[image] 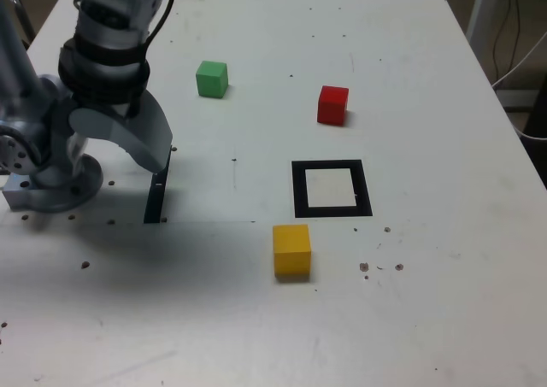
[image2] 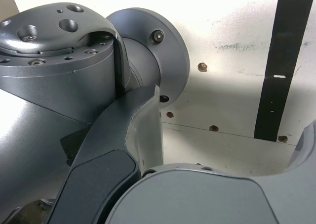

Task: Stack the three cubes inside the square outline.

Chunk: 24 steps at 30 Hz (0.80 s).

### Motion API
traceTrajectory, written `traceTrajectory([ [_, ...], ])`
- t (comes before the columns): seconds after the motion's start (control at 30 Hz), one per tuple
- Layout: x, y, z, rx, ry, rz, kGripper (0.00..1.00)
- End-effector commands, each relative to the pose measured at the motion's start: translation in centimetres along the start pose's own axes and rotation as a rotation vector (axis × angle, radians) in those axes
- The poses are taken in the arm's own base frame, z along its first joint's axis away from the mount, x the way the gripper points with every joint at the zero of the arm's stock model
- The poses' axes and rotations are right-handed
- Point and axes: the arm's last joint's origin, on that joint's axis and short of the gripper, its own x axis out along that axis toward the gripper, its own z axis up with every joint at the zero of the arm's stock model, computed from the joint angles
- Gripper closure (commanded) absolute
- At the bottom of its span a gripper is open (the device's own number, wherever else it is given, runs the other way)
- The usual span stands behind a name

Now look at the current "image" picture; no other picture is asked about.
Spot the white cable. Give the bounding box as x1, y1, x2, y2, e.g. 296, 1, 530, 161
491, 32, 547, 89
511, 116, 547, 141

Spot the grey box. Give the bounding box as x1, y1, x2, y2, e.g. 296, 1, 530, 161
497, 88, 540, 113

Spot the black hanging cable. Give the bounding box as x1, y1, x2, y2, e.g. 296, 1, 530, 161
492, 0, 521, 79

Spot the white metal post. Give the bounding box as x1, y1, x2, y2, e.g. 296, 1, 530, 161
465, 0, 503, 57

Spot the black tape strip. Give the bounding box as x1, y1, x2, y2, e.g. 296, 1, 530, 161
143, 150, 173, 225

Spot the yellow cube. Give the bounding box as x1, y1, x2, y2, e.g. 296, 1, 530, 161
272, 223, 312, 277

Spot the black tape square outline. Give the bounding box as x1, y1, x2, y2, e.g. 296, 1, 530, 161
291, 159, 373, 219

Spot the red cube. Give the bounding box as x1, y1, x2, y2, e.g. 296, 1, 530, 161
316, 85, 350, 127

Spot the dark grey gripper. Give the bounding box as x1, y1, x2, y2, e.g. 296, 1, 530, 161
69, 89, 174, 173

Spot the green cube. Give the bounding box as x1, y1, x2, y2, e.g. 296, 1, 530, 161
195, 60, 229, 99

